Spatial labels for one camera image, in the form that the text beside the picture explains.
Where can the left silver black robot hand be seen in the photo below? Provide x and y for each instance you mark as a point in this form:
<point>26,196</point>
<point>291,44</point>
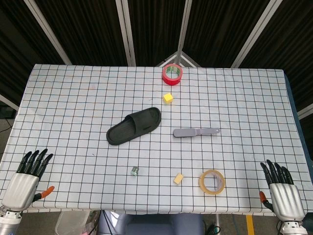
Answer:
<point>20,188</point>

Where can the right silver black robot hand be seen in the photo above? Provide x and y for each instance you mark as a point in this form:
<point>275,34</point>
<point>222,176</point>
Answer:
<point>287,198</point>

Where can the grey scraper tool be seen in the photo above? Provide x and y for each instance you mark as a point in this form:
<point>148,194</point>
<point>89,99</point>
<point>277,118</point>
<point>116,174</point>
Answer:
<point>185,133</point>

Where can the black slipper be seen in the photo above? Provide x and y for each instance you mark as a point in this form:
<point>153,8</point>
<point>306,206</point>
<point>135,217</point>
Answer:
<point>133,126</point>

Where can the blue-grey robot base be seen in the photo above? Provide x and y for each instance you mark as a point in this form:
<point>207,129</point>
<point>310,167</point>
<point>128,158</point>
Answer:
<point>151,224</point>

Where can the black box device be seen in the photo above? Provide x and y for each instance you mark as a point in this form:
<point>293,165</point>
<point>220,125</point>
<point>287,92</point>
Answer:
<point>6,112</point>

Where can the tan tape roll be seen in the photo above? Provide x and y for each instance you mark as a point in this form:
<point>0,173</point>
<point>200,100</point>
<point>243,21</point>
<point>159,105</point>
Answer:
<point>205,186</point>

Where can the white checkered tablecloth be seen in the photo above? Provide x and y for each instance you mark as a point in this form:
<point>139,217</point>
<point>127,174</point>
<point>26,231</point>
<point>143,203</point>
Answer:
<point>73,98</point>

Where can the beige eraser block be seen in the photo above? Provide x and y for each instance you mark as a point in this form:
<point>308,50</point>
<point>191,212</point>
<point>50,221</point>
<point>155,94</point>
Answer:
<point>178,178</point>

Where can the small clear green cube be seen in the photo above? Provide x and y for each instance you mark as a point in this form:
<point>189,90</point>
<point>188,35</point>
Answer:
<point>134,171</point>

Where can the yellow cube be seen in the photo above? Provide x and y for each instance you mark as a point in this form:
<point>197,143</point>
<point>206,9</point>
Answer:
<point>167,98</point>

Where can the red tape roll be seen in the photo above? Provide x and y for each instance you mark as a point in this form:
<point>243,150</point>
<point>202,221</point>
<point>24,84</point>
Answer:
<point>168,79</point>

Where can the white triangular screen foot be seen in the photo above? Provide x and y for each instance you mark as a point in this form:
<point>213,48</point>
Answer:
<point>188,60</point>

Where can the white screen frame post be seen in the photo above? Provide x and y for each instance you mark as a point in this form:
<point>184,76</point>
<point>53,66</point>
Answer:
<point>254,31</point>
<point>8,101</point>
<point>126,31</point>
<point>184,27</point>
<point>305,111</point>
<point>47,31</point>

